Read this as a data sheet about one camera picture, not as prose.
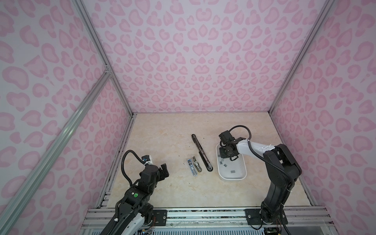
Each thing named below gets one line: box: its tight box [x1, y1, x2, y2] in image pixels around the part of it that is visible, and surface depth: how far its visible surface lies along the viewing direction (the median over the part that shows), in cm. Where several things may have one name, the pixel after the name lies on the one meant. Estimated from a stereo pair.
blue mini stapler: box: [187, 158, 198, 177], surface depth 92 cm
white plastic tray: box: [215, 142, 248, 181], surface depth 90 cm
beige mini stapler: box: [191, 155, 203, 173], surface depth 92 cm
